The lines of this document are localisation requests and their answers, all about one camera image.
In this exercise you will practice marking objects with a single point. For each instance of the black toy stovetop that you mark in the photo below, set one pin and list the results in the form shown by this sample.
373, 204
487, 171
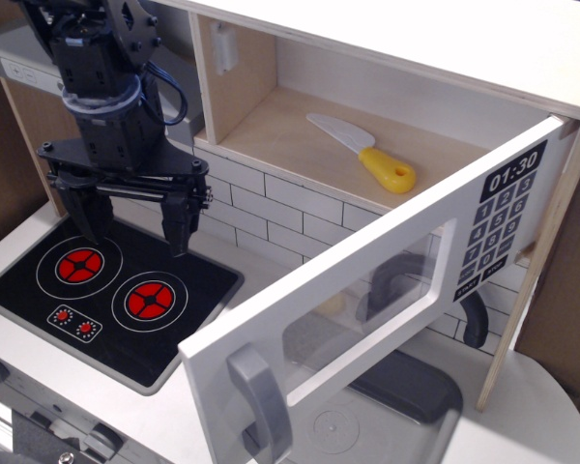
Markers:
122, 305

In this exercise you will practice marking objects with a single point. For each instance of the white microwave door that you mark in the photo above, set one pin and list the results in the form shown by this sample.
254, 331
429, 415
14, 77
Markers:
306, 371

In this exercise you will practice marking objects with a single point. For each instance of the grey range hood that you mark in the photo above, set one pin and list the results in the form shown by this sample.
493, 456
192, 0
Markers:
22, 59

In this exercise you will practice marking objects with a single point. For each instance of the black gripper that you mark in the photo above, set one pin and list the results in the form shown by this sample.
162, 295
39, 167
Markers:
125, 152

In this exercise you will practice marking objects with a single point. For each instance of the yellow toy potato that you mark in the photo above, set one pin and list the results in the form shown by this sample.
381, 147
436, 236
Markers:
334, 307

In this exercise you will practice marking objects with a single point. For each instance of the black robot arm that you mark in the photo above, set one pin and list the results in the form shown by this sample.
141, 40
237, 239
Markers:
103, 51

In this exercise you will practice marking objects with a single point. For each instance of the grey toy sink basin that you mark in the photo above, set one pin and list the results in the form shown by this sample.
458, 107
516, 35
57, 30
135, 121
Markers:
401, 410

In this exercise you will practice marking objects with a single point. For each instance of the dark grey toy faucet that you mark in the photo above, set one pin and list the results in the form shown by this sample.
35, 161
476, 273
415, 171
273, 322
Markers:
473, 319

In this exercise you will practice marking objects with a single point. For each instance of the white wooden microwave cabinet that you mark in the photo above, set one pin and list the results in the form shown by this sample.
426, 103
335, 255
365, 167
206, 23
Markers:
438, 84

